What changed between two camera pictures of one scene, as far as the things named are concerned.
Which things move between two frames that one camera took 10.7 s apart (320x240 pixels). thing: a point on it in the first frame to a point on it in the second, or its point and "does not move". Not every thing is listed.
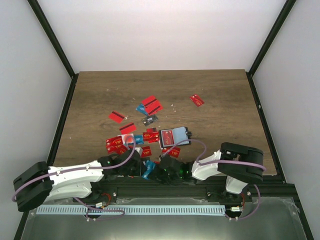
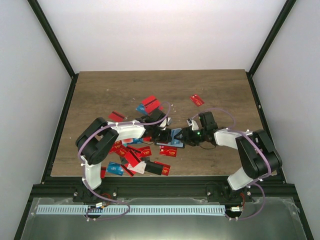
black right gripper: (157, 175) to (187, 136)
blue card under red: (141, 108) does not move
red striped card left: (116, 117) does not move
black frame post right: (280, 20) does not move
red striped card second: (153, 108) does not move
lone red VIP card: (197, 100) does not move
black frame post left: (60, 49) does not move
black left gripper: (139, 172) to (152, 139)
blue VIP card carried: (150, 166) to (173, 132)
